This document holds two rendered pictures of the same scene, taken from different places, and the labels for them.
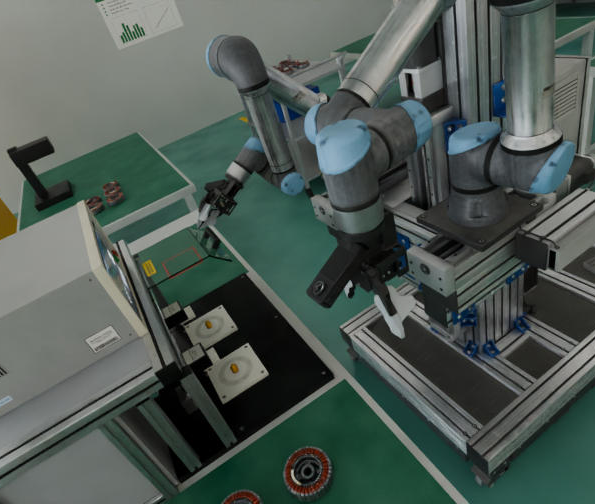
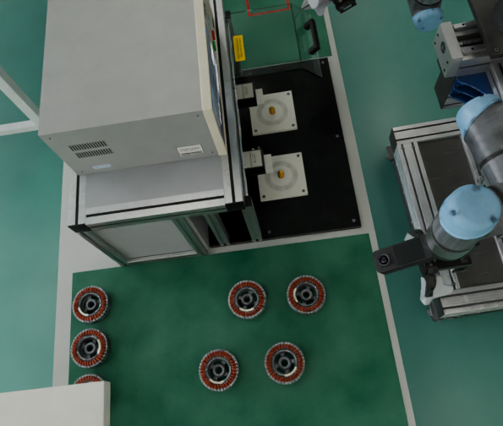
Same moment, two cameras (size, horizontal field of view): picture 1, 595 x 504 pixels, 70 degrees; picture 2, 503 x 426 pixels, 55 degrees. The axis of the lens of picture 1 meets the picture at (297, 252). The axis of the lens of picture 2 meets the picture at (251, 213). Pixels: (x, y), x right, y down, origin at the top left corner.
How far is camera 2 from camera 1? 0.53 m
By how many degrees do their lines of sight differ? 37
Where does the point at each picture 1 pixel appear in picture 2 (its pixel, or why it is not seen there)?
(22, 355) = (127, 146)
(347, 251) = (423, 249)
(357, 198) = (453, 248)
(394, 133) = not seen: outside the picture
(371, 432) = (366, 289)
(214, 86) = not seen: outside the picture
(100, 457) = (165, 228)
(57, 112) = not seen: outside the picture
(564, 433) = not seen: outside the picture
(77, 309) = (179, 130)
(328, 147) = (454, 221)
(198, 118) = not seen: outside the picture
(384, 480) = (357, 328)
